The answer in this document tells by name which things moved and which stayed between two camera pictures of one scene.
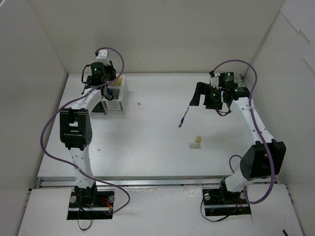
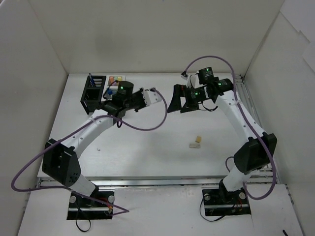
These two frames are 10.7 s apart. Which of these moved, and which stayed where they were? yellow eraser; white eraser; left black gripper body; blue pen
Moved: left black gripper body; blue pen
Stayed: yellow eraser; white eraser
